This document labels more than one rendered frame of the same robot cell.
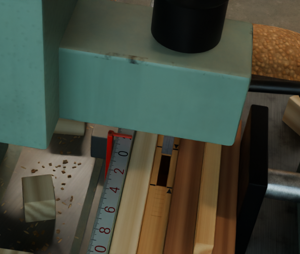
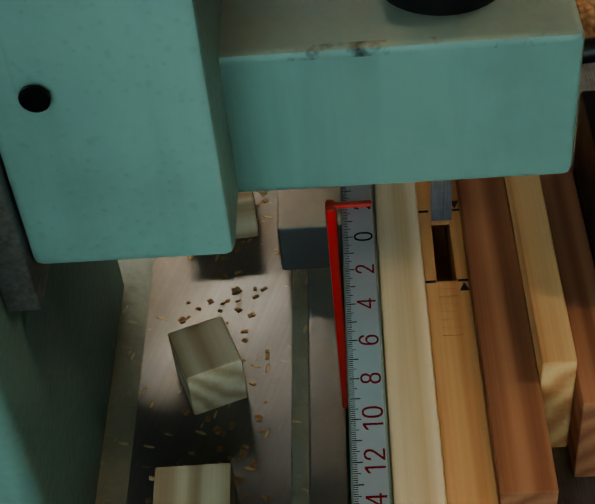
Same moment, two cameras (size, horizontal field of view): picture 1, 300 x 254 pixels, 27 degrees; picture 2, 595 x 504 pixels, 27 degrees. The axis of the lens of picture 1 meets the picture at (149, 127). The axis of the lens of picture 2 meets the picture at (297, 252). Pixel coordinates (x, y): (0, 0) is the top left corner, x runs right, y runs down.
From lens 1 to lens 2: 5 cm
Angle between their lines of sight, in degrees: 1
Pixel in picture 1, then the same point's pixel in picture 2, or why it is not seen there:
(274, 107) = not seen: outside the picture
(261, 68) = not seen: hidden behind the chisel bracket
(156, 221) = (456, 345)
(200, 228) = (545, 335)
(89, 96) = (288, 137)
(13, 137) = (169, 243)
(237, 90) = (563, 63)
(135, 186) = (402, 290)
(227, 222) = (589, 316)
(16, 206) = (169, 391)
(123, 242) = (410, 392)
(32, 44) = (180, 56)
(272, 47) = not seen: outside the picture
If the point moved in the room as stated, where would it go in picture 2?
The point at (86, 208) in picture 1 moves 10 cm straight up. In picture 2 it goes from (299, 365) to (284, 239)
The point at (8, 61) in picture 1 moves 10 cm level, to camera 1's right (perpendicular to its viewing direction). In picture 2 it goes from (141, 98) to (430, 70)
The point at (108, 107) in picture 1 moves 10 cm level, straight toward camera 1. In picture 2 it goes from (326, 151) to (374, 339)
